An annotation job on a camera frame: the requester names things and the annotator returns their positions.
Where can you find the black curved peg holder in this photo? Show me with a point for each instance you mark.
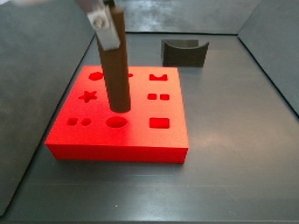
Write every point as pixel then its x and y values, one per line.
pixel 183 52

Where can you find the red shape-sorter block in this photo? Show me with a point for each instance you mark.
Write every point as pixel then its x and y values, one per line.
pixel 148 134

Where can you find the dark brown oval peg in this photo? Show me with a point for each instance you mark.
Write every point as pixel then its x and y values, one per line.
pixel 113 65

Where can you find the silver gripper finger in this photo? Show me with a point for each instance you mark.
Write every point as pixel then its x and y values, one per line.
pixel 101 22

